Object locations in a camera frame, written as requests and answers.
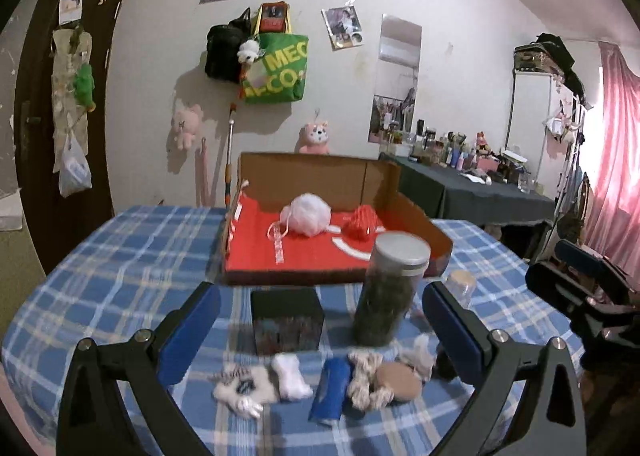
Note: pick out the pink curtain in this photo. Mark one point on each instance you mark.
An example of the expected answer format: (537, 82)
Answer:
(617, 145)

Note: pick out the white refrigerator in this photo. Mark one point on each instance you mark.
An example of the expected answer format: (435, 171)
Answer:
(532, 110)

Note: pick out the white fluffy plush toy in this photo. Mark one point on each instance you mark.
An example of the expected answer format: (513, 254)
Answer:
(250, 386)

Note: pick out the small clear plastic jar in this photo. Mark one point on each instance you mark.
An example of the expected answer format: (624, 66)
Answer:
(460, 286)

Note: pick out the white plastic bag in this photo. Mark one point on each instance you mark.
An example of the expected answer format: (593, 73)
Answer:
(75, 170)

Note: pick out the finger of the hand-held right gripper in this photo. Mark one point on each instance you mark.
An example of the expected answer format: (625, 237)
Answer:
(580, 256)
(555, 286)

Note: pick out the red mesh bath pouf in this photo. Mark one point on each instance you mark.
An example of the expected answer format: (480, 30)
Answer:
(362, 223)

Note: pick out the tall jar with grey lid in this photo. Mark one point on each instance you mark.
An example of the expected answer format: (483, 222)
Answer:
(385, 296)

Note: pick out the photo wall poster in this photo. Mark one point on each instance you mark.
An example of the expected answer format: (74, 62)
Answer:
(342, 25)

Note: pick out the wall mirror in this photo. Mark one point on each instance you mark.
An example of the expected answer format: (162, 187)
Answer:
(397, 80)

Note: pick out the camouflage bag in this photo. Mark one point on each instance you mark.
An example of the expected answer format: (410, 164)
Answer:
(540, 55)

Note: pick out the white mesh bath pouf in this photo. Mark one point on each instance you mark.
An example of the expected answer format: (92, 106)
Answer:
(305, 213)

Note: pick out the hanging fabric organizer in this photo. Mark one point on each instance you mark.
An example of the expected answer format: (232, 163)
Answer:
(62, 85)

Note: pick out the white bone-shaped soft toy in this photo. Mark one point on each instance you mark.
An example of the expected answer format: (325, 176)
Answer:
(292, 376)

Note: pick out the dark wooden door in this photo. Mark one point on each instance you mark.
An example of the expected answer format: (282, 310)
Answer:
(40, 160)

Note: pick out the black scrunchie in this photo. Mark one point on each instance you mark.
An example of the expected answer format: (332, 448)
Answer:
(444, 366)

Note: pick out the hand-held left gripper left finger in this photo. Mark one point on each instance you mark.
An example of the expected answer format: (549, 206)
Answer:
(192, 331)

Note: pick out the cream crochet scrunchie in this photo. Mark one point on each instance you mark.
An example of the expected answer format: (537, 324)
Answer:
(362, 376)

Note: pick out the blue plaid blanket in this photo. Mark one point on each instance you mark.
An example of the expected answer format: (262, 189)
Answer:
(125, 261)

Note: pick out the black floral print box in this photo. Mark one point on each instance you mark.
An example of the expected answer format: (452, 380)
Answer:
(287, 321)

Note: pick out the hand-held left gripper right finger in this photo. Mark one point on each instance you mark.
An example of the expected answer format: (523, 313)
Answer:
(452, 331)

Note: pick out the black hanging bag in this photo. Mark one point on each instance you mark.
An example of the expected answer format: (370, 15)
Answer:
(222, 50)

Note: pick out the blue towel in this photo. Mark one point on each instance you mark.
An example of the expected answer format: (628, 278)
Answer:
(330, 388)

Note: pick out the white cloth pouch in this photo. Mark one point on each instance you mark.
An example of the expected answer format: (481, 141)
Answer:
(420, 356)

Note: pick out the photo on door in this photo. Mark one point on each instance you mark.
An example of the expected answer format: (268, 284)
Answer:
(71, 0)

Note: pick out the green plush toy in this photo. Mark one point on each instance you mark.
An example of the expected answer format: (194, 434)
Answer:
(84, 85)

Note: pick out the table with dark cloth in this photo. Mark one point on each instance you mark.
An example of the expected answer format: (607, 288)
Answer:
(465, 201)

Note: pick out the pink dog plush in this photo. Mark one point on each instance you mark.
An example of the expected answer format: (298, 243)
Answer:
(315, 135)

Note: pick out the pink plush toy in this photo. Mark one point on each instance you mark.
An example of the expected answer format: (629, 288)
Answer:
(186, 128)

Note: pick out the white hanging accessories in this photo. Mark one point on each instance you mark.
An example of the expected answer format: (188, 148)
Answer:
(562, 123)

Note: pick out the green tote bag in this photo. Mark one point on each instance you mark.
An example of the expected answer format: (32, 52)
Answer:
(280, 75)

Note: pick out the cardboard box with red lining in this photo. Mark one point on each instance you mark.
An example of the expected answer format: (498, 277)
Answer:
(300, 261)

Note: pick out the red and yellow bag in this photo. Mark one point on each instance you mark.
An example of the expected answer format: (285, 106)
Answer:
(272, 18)

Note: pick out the beige round powder puff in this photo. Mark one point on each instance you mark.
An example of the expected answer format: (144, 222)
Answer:
(397, 381)

